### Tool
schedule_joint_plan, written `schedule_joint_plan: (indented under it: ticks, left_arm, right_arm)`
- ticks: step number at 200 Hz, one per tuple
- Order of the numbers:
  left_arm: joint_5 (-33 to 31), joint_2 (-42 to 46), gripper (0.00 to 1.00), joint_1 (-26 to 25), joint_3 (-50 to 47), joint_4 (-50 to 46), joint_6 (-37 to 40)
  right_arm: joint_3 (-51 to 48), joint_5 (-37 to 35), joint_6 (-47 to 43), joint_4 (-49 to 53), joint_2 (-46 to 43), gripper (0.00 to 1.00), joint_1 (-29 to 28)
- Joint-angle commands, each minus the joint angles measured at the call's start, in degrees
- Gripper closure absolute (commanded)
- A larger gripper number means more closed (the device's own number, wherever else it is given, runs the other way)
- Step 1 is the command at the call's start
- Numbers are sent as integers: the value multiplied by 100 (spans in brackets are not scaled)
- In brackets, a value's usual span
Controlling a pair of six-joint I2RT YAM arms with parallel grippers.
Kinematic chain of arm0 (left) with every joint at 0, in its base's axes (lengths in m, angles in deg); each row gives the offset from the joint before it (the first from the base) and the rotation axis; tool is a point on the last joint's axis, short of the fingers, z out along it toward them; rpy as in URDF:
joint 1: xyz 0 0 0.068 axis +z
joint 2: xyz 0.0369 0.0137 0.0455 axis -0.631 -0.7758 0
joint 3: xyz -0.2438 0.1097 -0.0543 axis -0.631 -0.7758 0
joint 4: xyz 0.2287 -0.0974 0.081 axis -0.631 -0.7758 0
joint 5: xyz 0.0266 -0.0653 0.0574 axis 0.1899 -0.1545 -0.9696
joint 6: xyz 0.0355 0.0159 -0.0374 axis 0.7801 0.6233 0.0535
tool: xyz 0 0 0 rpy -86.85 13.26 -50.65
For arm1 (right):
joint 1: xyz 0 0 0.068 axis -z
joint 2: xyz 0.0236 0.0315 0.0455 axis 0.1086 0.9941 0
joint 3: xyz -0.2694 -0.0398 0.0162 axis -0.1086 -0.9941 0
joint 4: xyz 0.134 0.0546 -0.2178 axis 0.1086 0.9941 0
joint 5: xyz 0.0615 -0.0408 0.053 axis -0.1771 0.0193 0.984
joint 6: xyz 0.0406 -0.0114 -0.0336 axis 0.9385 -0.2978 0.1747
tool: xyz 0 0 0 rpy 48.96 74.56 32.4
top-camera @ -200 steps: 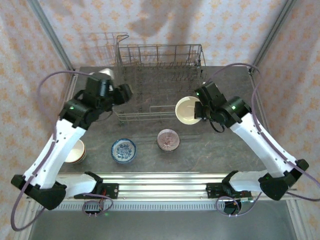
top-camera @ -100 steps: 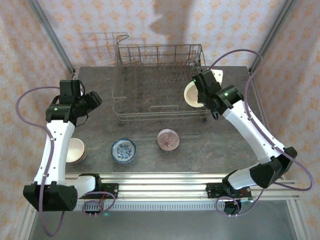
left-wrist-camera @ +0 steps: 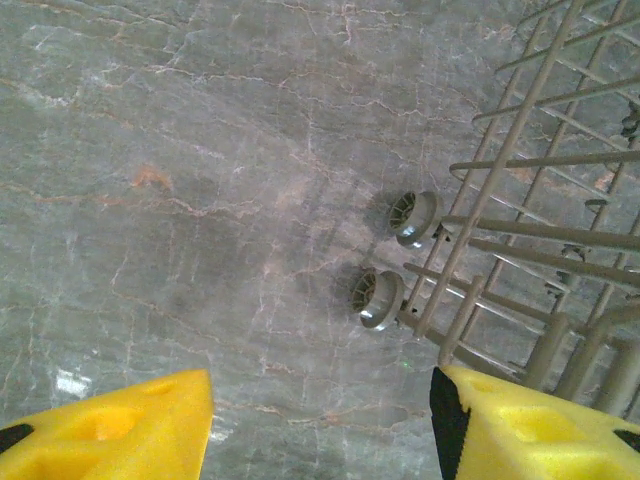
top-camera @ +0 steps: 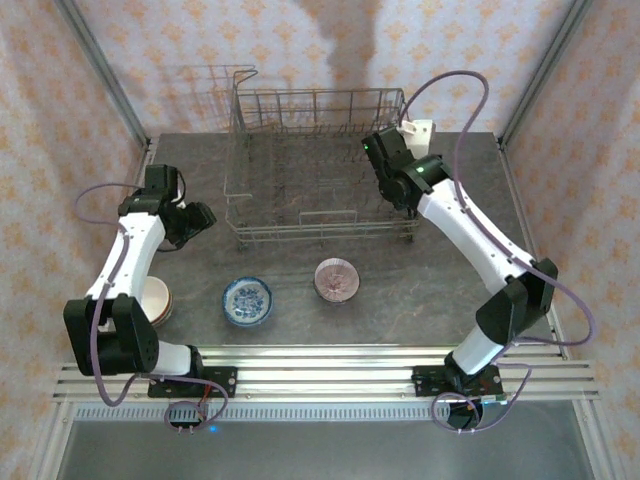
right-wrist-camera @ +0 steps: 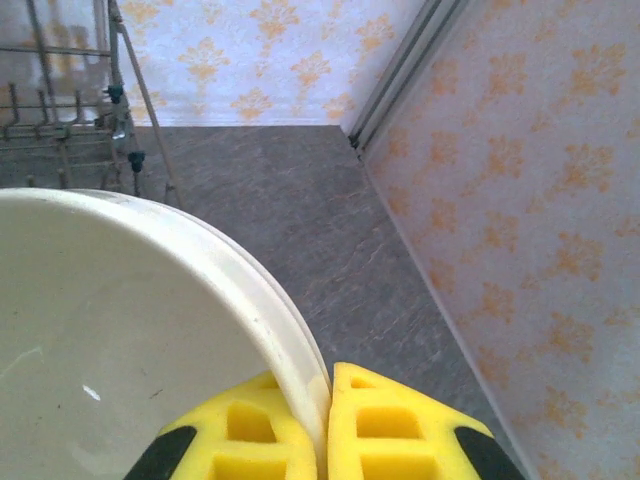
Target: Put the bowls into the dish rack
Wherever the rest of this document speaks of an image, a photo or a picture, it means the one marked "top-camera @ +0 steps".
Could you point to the blue white porcelain bowl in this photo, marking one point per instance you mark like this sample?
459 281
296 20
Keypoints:
247 301

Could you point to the aluminium rail platform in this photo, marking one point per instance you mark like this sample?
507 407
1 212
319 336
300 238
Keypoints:
325 375

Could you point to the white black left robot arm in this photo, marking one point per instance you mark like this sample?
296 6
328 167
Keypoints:
130 250

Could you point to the aluminium frame post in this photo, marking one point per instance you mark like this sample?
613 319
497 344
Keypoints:
546 65
102 65

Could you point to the small green circuit board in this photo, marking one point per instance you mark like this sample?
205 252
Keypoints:
492 398

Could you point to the aluminium table side rail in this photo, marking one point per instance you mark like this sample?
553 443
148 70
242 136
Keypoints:
148 152
517 200

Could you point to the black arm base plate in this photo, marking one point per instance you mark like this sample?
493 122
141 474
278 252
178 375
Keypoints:
225 382
425 382

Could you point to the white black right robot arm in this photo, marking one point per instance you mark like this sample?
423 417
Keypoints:
465 235

